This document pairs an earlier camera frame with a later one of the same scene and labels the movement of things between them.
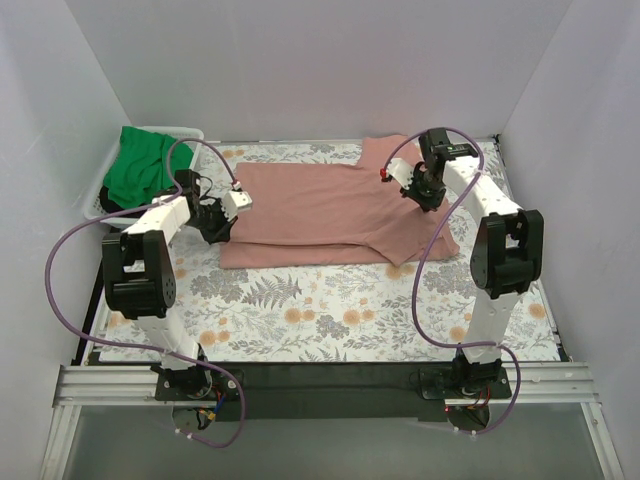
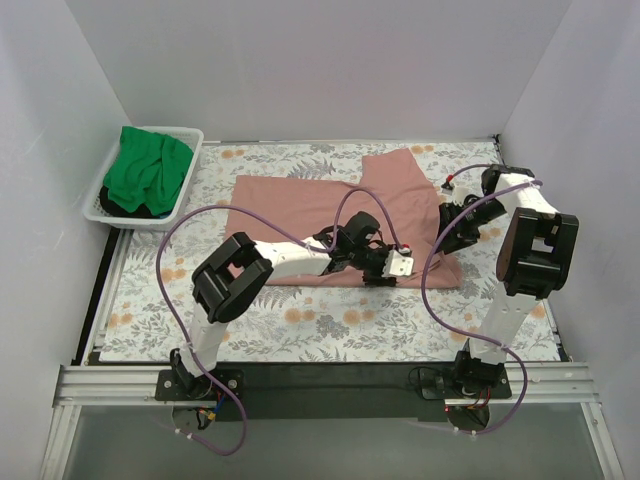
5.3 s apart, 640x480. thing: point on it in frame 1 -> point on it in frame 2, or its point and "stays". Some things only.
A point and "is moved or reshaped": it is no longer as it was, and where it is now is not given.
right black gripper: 427,194 -> 451,228
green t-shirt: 140,169 stays
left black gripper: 216,228 -> 377,270
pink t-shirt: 324,214 is moved or reshaped
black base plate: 332,391 stays
